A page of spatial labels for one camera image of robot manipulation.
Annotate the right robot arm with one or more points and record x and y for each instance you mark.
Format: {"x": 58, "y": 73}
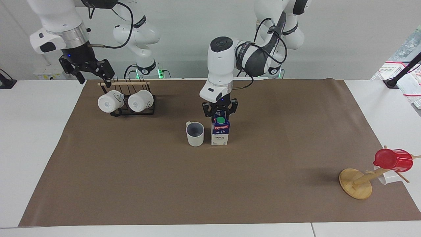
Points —
{"x": 57, "y": 16}

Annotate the grey mug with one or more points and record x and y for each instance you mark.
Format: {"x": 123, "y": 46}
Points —
{"x": 195, "y": 138}

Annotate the blue and white milk carton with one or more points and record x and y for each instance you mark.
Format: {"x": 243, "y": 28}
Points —
{"x": 219, "y": 133}

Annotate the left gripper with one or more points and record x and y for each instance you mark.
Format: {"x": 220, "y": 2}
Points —
{"x": 221, "y": 104}

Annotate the white plastic basket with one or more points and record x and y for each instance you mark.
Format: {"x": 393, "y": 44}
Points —
{"x": 411, "y": 87}

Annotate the red cup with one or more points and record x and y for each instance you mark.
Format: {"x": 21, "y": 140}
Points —
{"x": 394, "y": 160}

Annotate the white glossy cup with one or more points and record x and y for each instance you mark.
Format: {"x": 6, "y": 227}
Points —
{"x": 389, "y": 179}

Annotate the wooden mug tree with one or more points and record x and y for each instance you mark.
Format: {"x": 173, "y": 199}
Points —
{"x": 355, "y": 186}

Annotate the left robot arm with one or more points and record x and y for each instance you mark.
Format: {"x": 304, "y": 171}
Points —
{"x": 218, "y": 65}

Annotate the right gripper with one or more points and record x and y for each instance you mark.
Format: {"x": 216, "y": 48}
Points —
{"x": 79, "y": 54}

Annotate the black stand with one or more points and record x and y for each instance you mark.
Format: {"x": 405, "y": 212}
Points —
{"x": 399, "y": 75}
{"x": 6, "y": 83}

